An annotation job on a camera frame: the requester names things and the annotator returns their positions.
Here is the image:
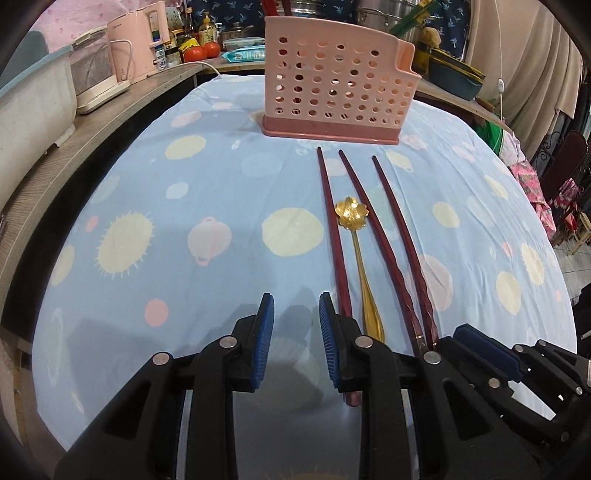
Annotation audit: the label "green bag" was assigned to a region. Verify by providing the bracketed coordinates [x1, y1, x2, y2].
[480, 117, 515, 155]

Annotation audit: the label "pink perforated utensil basket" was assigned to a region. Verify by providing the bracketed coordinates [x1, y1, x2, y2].
[261, 16, 422, 147]

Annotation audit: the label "white power cord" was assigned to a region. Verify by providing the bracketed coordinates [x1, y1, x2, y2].
[157, 60, 222, 77]

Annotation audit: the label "small pot with glass lid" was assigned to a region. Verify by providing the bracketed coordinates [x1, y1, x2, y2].
[219, 21, 254, 42]

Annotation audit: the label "dark chair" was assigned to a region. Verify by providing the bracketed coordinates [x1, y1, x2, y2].
[538, 131, 591, 204]

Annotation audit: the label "steel steamer pot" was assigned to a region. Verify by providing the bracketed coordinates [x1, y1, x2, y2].
[358, 0, 421, 33]

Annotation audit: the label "white cable with switch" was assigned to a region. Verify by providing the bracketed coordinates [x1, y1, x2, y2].
[492, 0, 509, 121]

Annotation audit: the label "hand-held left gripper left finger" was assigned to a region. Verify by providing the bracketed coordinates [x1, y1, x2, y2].
[53, 292, 276, 480]

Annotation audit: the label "beige curtain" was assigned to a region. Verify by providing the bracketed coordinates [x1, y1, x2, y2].
[462, 0, 585, 158]

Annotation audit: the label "blue dotted tablecloth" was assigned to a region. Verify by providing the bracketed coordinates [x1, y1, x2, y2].
[31, 74, 580, 480]

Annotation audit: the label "pink electric kettle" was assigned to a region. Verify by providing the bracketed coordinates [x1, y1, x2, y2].
[107, 0, 169, 85]

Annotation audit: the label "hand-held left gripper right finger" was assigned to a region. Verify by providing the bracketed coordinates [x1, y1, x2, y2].
[318, 292, 550, 480]

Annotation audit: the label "pink printed cloth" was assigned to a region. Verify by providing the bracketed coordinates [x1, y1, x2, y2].
[46, 0, 139, 51]

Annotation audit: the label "navy floral cloth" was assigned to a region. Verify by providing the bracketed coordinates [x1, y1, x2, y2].
[187, 0, 467, 61]

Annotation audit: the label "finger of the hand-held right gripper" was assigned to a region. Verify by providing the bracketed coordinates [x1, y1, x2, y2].
[438, 342, 585, 444]
[455, 324, 591, 393]

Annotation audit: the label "gold flower spoon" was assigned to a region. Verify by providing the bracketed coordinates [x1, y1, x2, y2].
[333, 196, 386, 344]

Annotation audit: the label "stacked blue yellow-rimmed bowls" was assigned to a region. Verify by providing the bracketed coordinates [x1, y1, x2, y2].
[413, 46, 485, 101]

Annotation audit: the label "white tub with teal lid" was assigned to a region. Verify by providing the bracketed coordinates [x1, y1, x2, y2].
[0, 30, 78, 199]

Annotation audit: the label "teal wet wipe packet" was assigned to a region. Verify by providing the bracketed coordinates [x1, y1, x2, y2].
[221, 46, 267, 63]

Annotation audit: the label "pink patterned cloth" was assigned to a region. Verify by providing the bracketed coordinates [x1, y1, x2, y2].
[503, 131, 559, 241]

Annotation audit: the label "cooking oil bottle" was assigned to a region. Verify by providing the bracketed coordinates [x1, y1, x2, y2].
[199, 11, 218, 44]

